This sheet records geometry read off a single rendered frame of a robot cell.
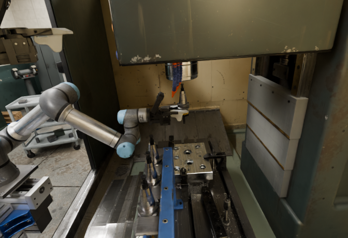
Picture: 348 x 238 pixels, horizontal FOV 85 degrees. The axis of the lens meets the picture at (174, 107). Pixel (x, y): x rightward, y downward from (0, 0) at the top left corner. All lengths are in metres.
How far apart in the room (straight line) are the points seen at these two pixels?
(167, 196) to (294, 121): 0.58
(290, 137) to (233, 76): 1.25
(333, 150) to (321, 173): 0.11
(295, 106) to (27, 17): 6.51
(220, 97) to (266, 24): 1.51
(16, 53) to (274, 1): 0.68
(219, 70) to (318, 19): 1.39
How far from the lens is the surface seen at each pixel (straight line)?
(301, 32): 0.70
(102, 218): 1.29
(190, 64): 0.86
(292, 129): 0.92
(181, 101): 0.96
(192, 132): 1.92
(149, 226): 0.59
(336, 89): 0.80
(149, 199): 0.59
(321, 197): 1.04
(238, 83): 2.11
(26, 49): 0.60
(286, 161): 1.00
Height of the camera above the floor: 1.68
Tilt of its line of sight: 22 degrees down
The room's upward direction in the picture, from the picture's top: 4 degrees counter-clockwise
